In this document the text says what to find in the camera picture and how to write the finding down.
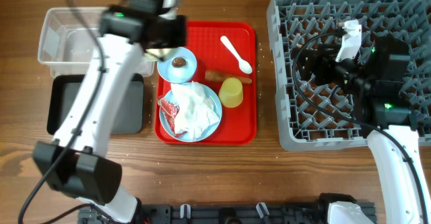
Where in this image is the brown food scrap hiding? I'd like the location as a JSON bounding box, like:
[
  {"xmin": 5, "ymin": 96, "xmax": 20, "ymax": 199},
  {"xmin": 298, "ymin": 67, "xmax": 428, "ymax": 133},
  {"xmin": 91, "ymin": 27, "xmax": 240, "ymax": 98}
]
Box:
[{"xmin": 172, "ymin": 57, "xmax": 187, "ymax": 68}]

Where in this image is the small light blue bowl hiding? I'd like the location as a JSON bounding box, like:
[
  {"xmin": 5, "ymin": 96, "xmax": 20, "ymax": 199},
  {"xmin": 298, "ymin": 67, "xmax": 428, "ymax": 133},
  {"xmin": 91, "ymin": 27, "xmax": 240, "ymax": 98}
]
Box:
[{"xmin": 157, "ymin": 47, "xmax": 197, "ymax": 83}]

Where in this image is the orange carrot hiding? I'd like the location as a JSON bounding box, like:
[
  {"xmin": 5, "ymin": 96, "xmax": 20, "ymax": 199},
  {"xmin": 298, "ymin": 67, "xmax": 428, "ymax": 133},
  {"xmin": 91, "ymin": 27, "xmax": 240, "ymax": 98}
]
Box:
[{"xmin": 205, "ymin": 70, "xmax": 253, "ymax": 84}]

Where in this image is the red snack wrapper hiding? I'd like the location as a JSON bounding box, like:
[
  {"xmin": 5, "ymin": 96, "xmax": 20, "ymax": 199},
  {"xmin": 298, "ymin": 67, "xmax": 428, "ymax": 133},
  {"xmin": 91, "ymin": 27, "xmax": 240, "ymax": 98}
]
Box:
[{"xmin": 158, "ymin": 96, "xmax": 186, "ymax": 137}]

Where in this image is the white plastic spoon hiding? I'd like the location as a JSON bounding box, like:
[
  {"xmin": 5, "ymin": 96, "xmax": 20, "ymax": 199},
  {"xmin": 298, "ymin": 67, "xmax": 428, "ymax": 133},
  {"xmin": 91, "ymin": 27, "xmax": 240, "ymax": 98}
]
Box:
[{"xmin": 220, "ymin": 36, "xmax": 253, "ymax": 74}]

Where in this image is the white napkin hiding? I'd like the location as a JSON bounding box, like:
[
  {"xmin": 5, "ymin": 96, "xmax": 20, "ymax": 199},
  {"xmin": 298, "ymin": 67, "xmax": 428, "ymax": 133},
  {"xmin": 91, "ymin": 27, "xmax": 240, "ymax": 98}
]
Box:
[{"xmin": 171, "ymin": 81, "xmax": 220, "ymax": 141}]

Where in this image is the yellow plastic cup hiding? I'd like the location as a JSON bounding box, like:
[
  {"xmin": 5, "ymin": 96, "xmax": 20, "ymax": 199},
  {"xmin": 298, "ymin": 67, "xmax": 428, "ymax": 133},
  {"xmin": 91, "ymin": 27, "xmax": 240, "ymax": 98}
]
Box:
[{"xmin": 218, "ymin": 77, "xmax": 243, "ymax": 108}]

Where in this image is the large light blue plate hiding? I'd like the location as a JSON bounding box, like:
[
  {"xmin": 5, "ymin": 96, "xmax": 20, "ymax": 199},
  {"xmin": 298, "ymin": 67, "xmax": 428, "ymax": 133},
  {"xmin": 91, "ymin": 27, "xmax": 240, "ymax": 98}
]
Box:
[{"xmin": 158, "ymin": 81, "xmax": 222, "ymax": 143}]

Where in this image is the green bowl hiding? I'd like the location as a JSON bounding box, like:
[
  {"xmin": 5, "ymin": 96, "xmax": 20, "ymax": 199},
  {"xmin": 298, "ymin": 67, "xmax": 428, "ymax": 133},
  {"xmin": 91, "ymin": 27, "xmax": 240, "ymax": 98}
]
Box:
[{"xmin": 143, "ymin": 48, "xmax": 174, "ymax": 61}]

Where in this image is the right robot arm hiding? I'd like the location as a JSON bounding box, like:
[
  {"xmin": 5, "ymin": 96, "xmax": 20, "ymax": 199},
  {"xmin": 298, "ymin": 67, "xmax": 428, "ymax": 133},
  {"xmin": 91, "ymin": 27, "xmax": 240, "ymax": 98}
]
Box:
[{"xmin": 295, "ymin": 36, "xmax": 430, "ymax": 223}]

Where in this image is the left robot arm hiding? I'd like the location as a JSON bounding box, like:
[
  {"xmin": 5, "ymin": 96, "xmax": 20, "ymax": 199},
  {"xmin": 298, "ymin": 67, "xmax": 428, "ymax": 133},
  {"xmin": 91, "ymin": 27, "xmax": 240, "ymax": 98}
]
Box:
[{"xmin": 33, "ymin": 0, "xmax": 187, "ymax": 223}]

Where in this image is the grey dishwasher rack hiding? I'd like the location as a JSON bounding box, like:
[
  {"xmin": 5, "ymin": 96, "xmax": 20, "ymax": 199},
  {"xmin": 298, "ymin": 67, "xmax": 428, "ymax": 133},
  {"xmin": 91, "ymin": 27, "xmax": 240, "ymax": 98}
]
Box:
[{"xmin": 267, "ymin": 0, "xmax": 430, "ymax": 151}]

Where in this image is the clear plastic bin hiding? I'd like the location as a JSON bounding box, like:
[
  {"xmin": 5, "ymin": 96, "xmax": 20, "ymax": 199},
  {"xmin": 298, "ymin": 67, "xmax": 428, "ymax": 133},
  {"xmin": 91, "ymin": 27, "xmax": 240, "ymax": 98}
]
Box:
[{"xmin": 38, "ymin": 7, "xmax": 154, "ymax": 77}]

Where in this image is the black plastic tray bin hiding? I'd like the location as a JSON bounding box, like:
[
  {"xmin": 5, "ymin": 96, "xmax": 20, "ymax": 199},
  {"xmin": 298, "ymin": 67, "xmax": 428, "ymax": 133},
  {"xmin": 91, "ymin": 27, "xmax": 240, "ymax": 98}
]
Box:
[{"xmin": 46, "ymin": 74, "xmax": 144, "ymax": 135}]

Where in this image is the red serving tray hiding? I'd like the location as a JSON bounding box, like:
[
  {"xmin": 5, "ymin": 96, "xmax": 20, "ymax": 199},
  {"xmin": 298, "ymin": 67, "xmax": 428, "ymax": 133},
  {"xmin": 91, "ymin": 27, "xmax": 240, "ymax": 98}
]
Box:
[{"xmin": 154, "ymin": 20, "xmax": 258, "ymax": 146}]

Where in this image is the right black cable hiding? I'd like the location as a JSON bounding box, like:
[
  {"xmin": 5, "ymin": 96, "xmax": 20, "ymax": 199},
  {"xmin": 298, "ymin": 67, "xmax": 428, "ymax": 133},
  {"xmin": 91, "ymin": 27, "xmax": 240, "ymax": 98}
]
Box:
[{"xmin": 292, "ymin": 31, "xmax": 428, "ymax": 224}]

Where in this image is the black cable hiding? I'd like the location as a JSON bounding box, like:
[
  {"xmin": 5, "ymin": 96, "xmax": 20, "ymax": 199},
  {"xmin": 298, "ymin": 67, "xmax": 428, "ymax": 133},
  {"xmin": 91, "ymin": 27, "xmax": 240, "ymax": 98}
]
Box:
[
  {"xmin": 292, "ymin": 31, "xmax": 428, "ymax": 224},
  {"xmin": 17, "ymin": 0, "xmax": 105, "ymax": 224}
]

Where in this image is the left black cable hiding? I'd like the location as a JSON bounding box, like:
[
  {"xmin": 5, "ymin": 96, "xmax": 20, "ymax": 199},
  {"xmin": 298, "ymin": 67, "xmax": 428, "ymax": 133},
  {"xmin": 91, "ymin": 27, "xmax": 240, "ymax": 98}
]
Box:
[{"xmin": 17, "ymin": 0, "xmax": 105, "ymax": 224}]

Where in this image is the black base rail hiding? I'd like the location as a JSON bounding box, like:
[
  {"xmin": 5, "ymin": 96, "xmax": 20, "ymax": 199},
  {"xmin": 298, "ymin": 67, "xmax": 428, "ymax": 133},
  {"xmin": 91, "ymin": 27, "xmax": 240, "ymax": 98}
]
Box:
[{"xmin": 77, "ymin": 202, "xmax": 377, "ymax": 224}]

